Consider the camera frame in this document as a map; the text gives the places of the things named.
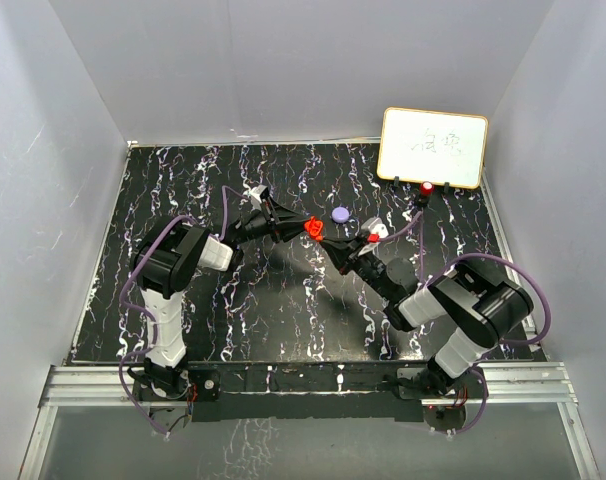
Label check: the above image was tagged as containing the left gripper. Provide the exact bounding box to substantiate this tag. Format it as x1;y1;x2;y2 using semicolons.
234;198;312;246

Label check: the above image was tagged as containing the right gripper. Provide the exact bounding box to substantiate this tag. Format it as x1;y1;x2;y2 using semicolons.
322;233;393;300

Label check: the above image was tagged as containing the orange earbud charging case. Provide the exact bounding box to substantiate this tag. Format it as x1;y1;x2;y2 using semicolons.
304;216;324;242

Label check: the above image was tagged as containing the lilac earbud charging case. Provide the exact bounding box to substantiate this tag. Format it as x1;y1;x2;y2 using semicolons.
331;206;350;224

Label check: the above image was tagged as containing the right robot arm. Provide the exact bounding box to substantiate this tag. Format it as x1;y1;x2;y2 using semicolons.
320;235;534;397

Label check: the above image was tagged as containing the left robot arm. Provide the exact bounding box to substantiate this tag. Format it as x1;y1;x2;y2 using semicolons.
120;186;310;399

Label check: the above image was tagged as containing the yellow framed whiteboard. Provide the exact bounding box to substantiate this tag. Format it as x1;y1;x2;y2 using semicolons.
377;107;489;189

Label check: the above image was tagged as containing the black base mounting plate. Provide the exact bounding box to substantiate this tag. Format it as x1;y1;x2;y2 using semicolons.
132;362;489;424

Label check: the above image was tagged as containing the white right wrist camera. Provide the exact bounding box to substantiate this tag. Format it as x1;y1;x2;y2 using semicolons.
360;217;389;250

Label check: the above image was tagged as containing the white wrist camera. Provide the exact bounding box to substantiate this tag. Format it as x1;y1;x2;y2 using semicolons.
247;185;270;210
360;217;389;250

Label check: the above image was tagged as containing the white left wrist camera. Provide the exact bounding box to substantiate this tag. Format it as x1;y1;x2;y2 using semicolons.
247;185;270;210

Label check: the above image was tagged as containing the aluminium frame rail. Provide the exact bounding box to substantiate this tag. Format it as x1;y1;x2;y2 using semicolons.
20;361;600;479

